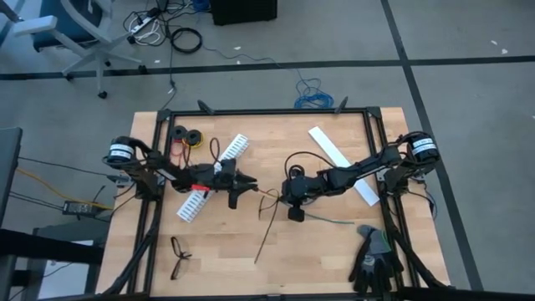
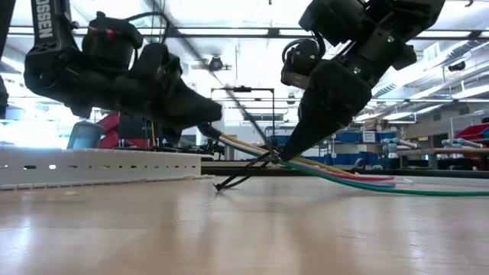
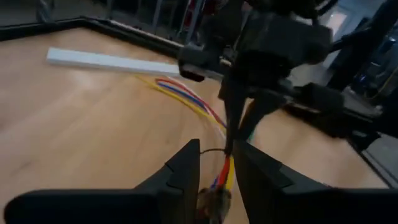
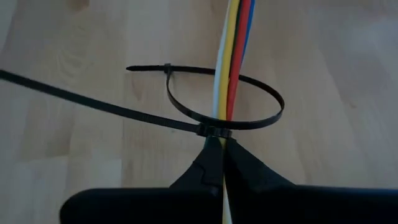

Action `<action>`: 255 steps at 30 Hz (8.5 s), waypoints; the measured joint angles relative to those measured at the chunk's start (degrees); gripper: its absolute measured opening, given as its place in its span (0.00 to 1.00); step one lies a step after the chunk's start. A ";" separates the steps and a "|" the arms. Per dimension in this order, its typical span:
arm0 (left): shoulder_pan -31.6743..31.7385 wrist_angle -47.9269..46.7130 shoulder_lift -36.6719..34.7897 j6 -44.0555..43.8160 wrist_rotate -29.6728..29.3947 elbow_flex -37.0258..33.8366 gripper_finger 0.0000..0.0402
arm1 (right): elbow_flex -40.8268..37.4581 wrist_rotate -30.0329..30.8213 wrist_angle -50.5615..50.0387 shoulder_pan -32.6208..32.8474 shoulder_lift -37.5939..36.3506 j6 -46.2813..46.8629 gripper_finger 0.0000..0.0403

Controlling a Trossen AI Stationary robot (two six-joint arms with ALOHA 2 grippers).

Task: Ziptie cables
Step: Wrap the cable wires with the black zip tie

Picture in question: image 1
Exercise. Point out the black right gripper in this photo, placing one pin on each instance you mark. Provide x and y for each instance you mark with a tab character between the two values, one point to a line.
307	190

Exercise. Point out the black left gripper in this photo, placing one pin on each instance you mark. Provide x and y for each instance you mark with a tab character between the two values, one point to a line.
227	183

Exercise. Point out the long black zip tie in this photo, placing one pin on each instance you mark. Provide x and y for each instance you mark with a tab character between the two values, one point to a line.
268	234

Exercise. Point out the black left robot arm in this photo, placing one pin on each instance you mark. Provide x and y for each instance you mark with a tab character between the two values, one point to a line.
146	161

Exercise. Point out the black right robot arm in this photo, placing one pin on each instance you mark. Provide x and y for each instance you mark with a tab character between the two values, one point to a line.
368	167

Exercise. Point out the black eyeglasses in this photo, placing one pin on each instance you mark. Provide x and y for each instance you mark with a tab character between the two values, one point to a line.
184	256

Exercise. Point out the black grey work glove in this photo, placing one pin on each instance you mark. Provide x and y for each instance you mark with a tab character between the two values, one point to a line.
374	269

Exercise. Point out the black power adapter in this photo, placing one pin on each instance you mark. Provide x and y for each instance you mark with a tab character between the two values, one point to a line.
77	207

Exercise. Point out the black box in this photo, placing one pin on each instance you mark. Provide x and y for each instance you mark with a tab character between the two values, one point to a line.
242	11

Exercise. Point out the white power strip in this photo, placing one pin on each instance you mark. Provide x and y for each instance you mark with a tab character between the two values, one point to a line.
144	23

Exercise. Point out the white office chair blue seat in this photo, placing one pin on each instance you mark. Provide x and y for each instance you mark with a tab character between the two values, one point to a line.
98	52

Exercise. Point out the black side table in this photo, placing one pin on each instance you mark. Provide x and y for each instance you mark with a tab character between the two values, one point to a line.
42	246

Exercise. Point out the dark grey panel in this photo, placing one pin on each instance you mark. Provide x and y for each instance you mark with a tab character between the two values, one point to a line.
9	167

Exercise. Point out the white flat duct cover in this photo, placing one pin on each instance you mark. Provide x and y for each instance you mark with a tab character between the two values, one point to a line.
330	146

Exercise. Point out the black aluminium table frame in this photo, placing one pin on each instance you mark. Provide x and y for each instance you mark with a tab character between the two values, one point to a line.
271	111

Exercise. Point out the grey metal mounting bracket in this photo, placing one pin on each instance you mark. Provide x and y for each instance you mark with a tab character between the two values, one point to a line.
121	179

